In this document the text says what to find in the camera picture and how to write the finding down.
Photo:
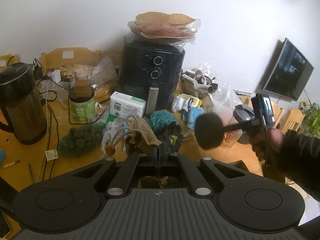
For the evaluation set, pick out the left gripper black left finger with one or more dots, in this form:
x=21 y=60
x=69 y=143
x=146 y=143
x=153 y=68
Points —
x=71 y=200

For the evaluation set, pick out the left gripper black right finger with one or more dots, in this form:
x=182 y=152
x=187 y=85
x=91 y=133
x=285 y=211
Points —
x=249 y=201

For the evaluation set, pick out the black fuzzy hat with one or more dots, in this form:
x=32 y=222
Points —
x=208 y=131

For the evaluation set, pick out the tan cloth drawstring pouch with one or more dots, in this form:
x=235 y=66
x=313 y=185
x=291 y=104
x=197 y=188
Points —
x=138 y=138

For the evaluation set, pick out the black patterned gloves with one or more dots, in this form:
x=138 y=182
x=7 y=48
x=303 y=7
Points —
x=171 y=137

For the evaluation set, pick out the teal bath loofah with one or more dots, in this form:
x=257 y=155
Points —
x=160 y=119

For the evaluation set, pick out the white socks bundle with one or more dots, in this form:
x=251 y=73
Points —
x=179 y=104

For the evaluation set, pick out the person's right hand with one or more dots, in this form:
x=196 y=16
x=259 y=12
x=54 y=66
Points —
x=266 y=144

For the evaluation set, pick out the small tea bag packet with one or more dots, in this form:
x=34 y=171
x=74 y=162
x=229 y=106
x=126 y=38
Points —
x=51 y=155

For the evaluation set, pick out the green net bag of nuts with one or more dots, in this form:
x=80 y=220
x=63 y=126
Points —
x=81 y=140

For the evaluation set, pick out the green label supplement jar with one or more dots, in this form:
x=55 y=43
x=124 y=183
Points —
x=81 y=108

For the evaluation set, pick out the wooden chair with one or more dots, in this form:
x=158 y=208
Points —
x=291 y=121

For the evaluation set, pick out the stainless steel electric kettle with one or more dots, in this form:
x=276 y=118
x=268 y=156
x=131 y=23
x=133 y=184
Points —
x=21 y=104

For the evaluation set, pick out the green potted plant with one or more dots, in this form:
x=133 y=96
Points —
x=311 y=122

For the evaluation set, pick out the blue face mask pack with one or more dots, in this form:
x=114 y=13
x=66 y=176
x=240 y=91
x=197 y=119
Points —
x=191 y=116

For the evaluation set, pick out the white rectangular product box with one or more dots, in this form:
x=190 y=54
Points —
x=123 y=105

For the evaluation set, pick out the brown spice bottle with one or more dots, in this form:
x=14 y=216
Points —
x=82 y=85

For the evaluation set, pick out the yellow wipes pack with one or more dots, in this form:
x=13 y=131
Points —
x=196 y=102

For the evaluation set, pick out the metal tools pile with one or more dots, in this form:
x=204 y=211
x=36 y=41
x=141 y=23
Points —
x=197 y=84

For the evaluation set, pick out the black air fryer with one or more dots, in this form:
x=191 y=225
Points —
x=146 y=65

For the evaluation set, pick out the bagged flatbread stack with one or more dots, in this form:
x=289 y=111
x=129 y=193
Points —
x=168 y=29

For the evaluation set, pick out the clear plastic bag with cables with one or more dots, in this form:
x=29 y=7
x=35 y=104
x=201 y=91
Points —
x=113 y=133

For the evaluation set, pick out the wall mounted television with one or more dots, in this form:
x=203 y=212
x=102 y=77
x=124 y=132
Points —
x=290 y=73

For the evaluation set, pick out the open cardboard box at wall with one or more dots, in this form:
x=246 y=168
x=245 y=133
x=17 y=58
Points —
x=62 y=56

